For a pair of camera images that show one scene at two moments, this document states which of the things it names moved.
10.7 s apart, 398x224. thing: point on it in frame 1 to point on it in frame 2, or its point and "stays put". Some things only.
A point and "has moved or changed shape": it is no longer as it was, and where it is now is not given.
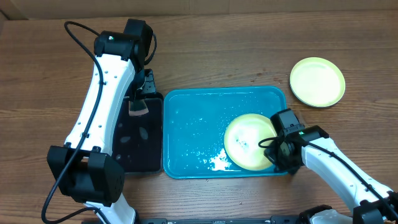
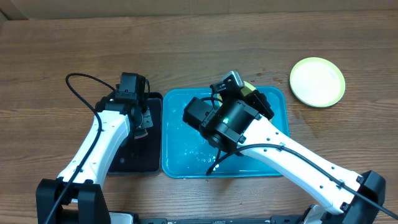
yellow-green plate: x=242 y=137 has moved or changed shape
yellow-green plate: x=317 y=82 stays put
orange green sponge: x=137 y=107 has moved or changed shape
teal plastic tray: x=195 y=119 stays put
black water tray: x=139 y=140 stays put
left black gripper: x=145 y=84 to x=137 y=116
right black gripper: x=272 y=154 to x=258 y=98
